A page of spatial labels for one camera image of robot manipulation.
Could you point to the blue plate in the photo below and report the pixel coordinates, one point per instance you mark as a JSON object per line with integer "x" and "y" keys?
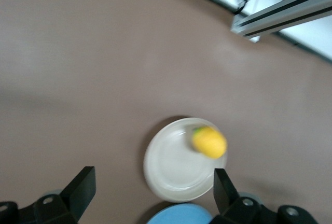
{"x": 179, "y": 215}

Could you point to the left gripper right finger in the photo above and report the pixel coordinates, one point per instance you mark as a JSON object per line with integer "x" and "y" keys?
{"x": 233, "y": 208}

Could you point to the aluminium camera mount post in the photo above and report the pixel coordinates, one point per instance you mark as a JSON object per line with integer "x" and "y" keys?
{"x": 280, "y": 14}

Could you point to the yellow lemon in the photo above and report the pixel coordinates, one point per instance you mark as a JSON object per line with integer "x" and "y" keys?
{"x": 209, "y": 142}

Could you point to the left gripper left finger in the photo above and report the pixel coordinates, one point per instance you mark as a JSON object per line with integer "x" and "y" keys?
{"x": 64, "y": 206}

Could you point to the white plate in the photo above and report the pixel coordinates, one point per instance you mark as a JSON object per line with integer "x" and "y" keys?
{"x": 176, "y": 167}

